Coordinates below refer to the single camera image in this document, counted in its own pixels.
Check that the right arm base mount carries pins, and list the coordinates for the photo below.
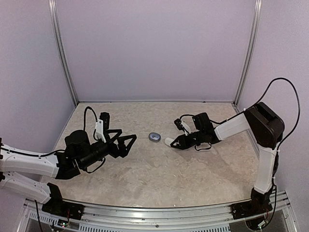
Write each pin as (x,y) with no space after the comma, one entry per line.
(259,203)

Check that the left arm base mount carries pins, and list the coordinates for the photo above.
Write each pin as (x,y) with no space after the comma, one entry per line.
(57,206)

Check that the right aluminium corner post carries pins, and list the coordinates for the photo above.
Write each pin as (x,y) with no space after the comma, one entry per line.
(249,52)

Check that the white earbud charging case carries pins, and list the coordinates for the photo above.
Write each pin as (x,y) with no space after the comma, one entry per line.
(169,141)

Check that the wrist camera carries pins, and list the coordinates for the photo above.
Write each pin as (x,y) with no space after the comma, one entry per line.
(102,125)
(182,126)

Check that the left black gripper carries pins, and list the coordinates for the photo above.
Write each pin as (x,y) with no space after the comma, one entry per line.
(121,151)

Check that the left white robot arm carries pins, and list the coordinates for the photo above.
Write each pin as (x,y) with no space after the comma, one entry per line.
(65,164)

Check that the aluminium corner post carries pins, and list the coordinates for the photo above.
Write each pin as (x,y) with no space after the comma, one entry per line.
(249,52)
(61,51)

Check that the aluminium front rail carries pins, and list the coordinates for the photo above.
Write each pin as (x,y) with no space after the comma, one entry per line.
(104,218)

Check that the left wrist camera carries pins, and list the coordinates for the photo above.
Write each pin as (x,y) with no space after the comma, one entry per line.
(102,125)

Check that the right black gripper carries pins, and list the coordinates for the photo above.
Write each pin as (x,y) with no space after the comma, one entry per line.
(183,140)

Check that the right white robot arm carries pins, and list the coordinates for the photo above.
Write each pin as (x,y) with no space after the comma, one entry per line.
(267,128)

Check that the purple earbud charging case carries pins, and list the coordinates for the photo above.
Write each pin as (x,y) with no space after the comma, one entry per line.
(155,137)

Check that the left aluminium corner post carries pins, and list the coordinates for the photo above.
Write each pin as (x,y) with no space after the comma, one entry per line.
(61,51)

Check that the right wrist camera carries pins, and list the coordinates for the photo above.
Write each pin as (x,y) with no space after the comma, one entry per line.
(182,126)

